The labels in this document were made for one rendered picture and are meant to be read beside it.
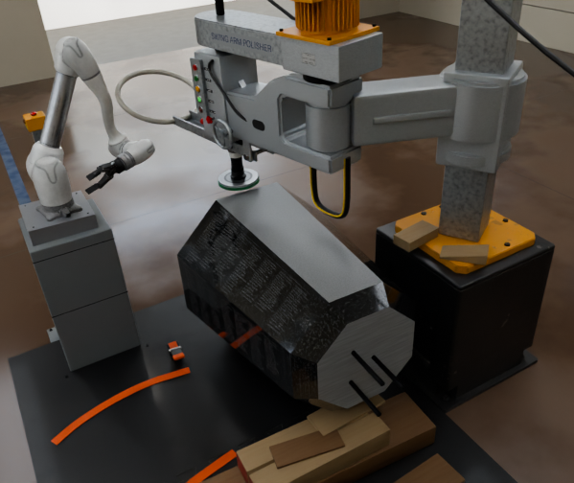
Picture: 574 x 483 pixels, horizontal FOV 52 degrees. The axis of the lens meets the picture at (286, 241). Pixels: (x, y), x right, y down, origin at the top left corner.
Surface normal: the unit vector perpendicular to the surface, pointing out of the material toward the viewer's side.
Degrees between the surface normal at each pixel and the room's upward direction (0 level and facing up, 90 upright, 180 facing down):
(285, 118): 90
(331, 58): 90
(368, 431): 0
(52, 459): 0
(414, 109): 90
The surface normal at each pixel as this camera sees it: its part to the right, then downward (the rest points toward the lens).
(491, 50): -0.50, 0.49
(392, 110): 0.15, 0.53
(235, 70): 0.69, 0.36
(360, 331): 0.47, 0.45
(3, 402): -0.05, -0.84
